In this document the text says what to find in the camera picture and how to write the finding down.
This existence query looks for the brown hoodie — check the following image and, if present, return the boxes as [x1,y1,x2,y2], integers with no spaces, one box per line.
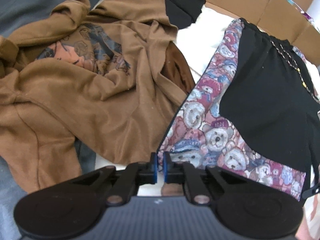
[0,0,197,193]

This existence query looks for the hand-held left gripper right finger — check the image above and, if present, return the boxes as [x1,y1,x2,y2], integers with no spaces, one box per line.
[162,152,250,205]

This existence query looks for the black shorts with bear print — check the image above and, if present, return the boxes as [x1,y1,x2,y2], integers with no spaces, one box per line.
[157,17,320,202]

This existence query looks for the cream bear printed blanket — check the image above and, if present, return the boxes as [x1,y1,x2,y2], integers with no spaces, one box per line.
[94,6,320,240]

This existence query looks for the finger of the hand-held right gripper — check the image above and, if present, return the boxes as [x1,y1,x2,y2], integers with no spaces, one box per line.
[303,183,320,199]

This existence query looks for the flat cardboard sheet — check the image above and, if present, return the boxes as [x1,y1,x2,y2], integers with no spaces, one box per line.
[192,0,318,63]

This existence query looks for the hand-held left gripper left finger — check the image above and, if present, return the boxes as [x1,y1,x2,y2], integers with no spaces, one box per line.
[67,152,158,205]

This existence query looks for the black garment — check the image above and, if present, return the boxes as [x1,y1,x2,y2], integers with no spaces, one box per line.
[104,0,208,29]

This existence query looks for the grey garment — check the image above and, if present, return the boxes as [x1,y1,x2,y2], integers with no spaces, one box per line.
[0,140,97,240]

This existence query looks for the grey pillow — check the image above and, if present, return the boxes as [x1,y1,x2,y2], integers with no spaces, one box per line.
[0,0,113,33]

